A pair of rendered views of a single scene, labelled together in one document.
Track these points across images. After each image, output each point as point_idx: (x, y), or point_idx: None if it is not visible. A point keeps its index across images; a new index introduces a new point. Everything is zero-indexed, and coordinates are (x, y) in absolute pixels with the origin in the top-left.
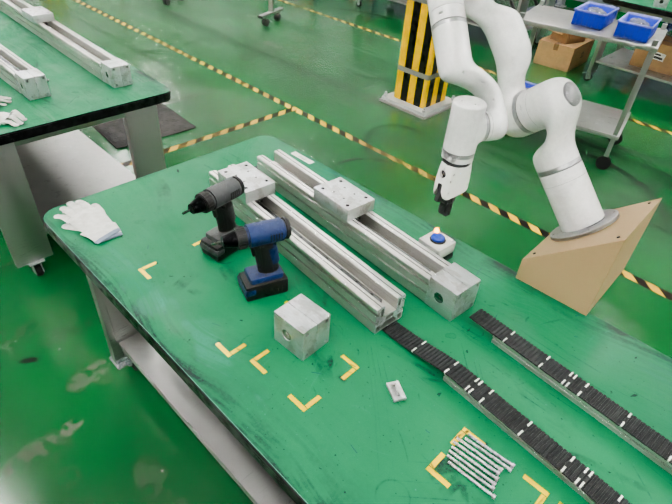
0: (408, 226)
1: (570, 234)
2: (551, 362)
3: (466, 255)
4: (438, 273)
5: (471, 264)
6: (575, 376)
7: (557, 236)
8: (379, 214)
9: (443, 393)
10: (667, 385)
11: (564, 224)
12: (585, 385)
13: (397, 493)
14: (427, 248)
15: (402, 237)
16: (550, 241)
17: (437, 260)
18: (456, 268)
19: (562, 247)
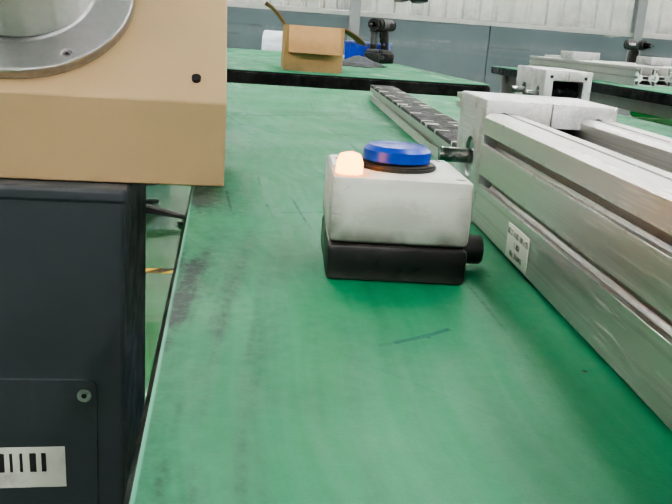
0: (317, 355)
1: (112, 0)
2: (445, 129)
3: (256, 232)
4: (581, 105)
5: (290, 221)
6: (430, 123)
7: (99, 33)
8: (424, 493)
9: None
10: (276, 127)
11: None
12: (430, 121)
13: None
14: (526, 128)
15: (604, 148)
16: (100, 64)
17: (530, 120)
18: (503, 98)
19: (190, 12)
